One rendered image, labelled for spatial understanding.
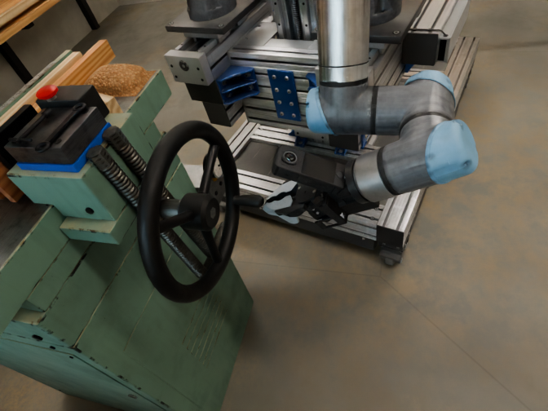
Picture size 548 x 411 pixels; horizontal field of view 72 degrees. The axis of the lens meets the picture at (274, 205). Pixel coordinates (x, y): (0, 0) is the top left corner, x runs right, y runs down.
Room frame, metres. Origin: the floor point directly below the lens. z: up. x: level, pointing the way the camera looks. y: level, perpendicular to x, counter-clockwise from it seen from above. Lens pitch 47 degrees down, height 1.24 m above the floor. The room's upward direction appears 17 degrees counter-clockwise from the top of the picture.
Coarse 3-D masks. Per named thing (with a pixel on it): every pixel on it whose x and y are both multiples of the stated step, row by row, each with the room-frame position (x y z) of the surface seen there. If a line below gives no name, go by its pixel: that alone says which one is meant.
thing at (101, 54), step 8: (104, 40) 0.90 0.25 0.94; (96, 48) 0.87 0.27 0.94; (104, 48) 0.88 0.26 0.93; (88, 56) 0.84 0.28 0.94; (96, 56) 0.85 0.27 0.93; (104, 56) 0.87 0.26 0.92; (112, 56) 0.89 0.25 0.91; (80, 64) 0.81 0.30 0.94; (88, 64) 0.82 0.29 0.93; (96, 64) 0.84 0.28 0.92; (104, 64) 0.86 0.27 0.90; (72, 72) 0.78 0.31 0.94; (80, 72) 0.80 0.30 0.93; (88, 72) 0.81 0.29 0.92; (56, 80) 0.77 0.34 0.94; (64, 80) 0.76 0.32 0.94; (72, 80) 0.77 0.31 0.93; (80, 80) 0.79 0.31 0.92; (32, 104) 0.69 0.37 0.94
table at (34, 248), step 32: (128, 96) 0.70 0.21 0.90; (160, 96) 0.73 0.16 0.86; (0, 224) 0.43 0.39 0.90; (32, 224) 0.41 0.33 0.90; (64, 224) 0.43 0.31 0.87; (96, 224) 0.41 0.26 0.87; (128, 224) 0.41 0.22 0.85; (0, 256) 0.37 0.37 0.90; (32, 256) 0.38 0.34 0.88; (0, 288) 0.33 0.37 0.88; (32, 288) 0.35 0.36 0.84; (0, 320) 0.30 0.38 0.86
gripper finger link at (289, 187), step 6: (282, 186) 0.48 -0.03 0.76; (288, 186) 0.47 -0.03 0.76; (294, 186) 0.46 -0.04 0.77; (276, 192) 0.48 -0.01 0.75; (282, 192) 0.47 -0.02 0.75; (288, 192) 0.46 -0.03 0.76; (294, 192) 0.46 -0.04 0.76; (270, 198) 0.48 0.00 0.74; (276, 198) 0.47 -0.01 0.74; (282, 198) 0.47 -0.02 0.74; (264, 204) 0.48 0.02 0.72
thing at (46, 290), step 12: (144, 132) 0.66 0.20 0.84; (156, 132) 0.68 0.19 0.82; (72, 240) 0.43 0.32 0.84; (60, 252) 0.40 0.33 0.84; (72, 252) 0.41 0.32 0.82; (84, 252) 0.43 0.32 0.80; (60, 264) 0.39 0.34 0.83; (72, 264) 0.40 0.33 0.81; (48, 276) 0.37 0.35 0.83; (60, 276) 0.38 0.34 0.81; (36, 288) 0.35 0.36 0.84; (48, 288) 0.36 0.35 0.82; (60, 288) 0.37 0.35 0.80; (36, 300) 0.34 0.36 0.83; (48, 300) 0.35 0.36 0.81
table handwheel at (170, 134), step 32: (192, 128) 0.48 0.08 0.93; (160, 160) 0.40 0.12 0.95; (224, 160) 0.53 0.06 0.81; (160, 192) 0.37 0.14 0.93; (160, 224) 0.35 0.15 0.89; (192, 224) 0.40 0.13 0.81; (224, 224) 0.48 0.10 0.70; (160, 256) 0.32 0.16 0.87; (224, 256) 0.42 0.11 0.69; (160, 288) 0.30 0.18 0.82; (192, 288) 0.33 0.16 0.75
